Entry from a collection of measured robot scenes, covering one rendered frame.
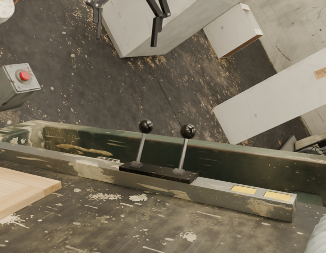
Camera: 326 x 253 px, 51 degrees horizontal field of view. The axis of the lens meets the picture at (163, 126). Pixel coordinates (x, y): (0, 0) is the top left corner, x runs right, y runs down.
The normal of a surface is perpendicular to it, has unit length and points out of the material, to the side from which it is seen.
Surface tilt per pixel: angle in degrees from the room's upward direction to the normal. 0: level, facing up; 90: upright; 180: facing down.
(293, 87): 90
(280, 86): 90
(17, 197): 59
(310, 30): 90
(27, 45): 0
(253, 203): 90
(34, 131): 31
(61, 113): 0
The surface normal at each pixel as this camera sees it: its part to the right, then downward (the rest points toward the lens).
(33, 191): -0.03, -0.97
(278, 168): -0.49, 0.23
